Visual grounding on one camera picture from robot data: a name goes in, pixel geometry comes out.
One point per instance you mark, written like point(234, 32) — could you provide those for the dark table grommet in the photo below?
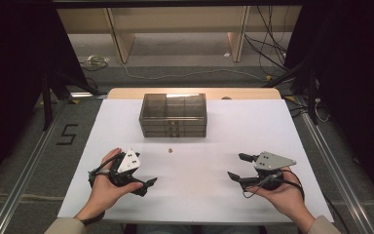
point(226, 97)

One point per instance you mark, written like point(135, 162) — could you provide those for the black curtain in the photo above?
point(13, 81)
point(357, 81)

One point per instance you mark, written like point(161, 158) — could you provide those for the black metal stand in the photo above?
point(47, 107)
point(311, 97)

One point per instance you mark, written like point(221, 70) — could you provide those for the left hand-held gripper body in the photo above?
point(128, 162)

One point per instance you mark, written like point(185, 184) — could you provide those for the smoky transparent drawer box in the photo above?
point(172, 113)

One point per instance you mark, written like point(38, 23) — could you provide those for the white table sheet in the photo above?
point(201, 195)

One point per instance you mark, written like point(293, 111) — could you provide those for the beige wooden desk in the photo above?
point(175, 19)

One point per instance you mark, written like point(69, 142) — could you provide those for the person's right hand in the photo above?
point(289, 201)

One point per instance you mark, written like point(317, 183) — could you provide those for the small white paper scrap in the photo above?
point(227, 54)

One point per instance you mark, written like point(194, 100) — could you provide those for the aluminium floor rail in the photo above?
point(22, 182)
point(341, 175)

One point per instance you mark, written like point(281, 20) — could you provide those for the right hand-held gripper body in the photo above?
point(272, 161)

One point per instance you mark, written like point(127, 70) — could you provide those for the short aluminium bar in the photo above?
point(87, 95)

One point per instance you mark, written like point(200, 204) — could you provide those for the person's left hand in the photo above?
point(102, 195)

